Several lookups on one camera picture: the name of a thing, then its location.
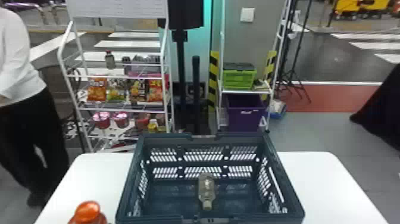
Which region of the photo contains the purple crate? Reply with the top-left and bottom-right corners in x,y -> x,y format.
226,94 -> 268,132

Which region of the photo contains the yellow can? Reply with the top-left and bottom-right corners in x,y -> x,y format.
147,118 -> 159,134

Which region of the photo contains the red snack packet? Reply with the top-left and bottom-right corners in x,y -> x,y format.
146,78 -> 164,102

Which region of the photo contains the green crate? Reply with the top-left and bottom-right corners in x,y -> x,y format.
222,62 -> 258,91

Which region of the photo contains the red noodle cup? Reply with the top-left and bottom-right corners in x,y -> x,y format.
135,113 -> 151,130
112,111 -> 130,128
92,111 -> 111,130

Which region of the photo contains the yellow snack packet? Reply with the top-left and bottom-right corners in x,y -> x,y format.
129,79 -> 146,102

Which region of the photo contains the clear bottle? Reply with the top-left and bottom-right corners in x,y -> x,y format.
197,172 -> 217,211

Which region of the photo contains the green snack packet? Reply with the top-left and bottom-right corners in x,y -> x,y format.
107,79 -> 127,102

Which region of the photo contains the black screen on stand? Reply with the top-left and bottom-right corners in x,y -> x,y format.
157,0 -> 205,132

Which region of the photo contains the grey bottle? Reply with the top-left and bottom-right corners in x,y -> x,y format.
104,49 -> 117,70

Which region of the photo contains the orange snack packet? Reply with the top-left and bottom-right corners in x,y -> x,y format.
87,77 -> 108,102

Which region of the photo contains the black tripod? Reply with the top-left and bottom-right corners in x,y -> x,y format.
277,0 -> 314,104

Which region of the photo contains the blue basket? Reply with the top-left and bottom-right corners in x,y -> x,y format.
114,131 -> 306,224

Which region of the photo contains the person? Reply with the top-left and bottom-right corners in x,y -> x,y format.
0,7 -> 70,209
349,63 -> 400,151

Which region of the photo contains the black post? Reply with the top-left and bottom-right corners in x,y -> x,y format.
192,55 -> 201,134

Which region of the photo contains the striped post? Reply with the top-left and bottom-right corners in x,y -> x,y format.
265,49 -> 278,83
208,50 -> 220,109

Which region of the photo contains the white wire rack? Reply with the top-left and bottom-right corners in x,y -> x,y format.
57,0 -> 176,154

